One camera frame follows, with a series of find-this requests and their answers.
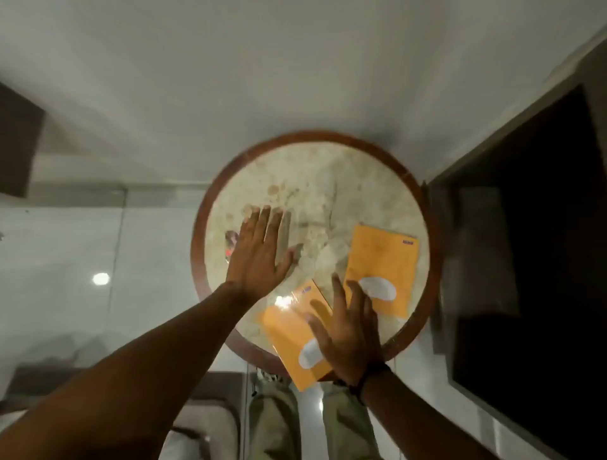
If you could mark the person's left hand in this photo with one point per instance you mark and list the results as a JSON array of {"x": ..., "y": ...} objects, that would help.
[{"x": 253, "y": 265}]

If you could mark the person's right hand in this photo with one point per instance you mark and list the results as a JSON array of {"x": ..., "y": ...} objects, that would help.
[{"x": 351, "y": 343}]

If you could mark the person's left little finger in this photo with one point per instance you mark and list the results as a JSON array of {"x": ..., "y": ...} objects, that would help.
[{"x": 243, "y": 232}]

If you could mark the person's right thumb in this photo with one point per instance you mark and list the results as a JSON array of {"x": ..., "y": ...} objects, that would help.
[{"x": 317, "y": 328}]

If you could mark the person's left thumb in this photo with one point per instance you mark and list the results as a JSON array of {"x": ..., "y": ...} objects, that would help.
[{"x": 286, "y": 262}]

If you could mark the person's right middle finger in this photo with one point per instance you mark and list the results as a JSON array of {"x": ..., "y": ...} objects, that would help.
[{"x": 356, "y": 303}]

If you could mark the person's left middle finger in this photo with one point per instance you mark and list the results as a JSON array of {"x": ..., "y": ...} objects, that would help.
[{"x": 263, "y": 223}]

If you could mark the person's right forearm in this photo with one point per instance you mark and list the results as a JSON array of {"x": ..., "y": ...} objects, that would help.
[{"x": 417, "y": 417}]

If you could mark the person's left forearm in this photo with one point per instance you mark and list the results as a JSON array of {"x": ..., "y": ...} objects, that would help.
[{"x": 142, "y": 374}]

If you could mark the orange packet with white patch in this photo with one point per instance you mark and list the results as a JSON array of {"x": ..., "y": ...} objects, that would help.
[
  {"x": 284, "y": 334},
  {"x": 381, "y": 256}
]

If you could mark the round wooden-rimmed marble table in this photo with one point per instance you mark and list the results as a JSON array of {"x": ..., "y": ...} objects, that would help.
[{"x": 313, "y": 189}]

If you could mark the black wristband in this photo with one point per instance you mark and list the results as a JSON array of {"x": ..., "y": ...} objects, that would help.
[{"x": 367, "y": 377}]

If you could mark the olive trousers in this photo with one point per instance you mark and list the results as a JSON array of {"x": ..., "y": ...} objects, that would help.
[{"x": 275, "y": 421}]

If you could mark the grey upholstered seat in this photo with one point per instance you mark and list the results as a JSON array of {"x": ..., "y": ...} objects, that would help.
[{"x": 208, "y": 417}]

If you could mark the dark brown furniture panel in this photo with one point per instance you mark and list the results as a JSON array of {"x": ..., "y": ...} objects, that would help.
[{"x": 19, "y": 142}]

